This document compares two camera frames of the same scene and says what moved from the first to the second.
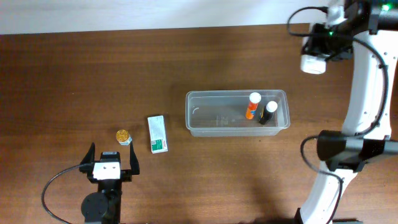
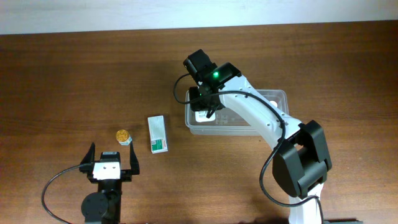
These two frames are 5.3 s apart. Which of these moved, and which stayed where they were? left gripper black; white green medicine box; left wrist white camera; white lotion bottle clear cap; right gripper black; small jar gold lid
Moved: white lotion bottle clear cap; right gripper black
Stayed: white green medicine box; small jar gold lid; left gripper black; left wrist white camera
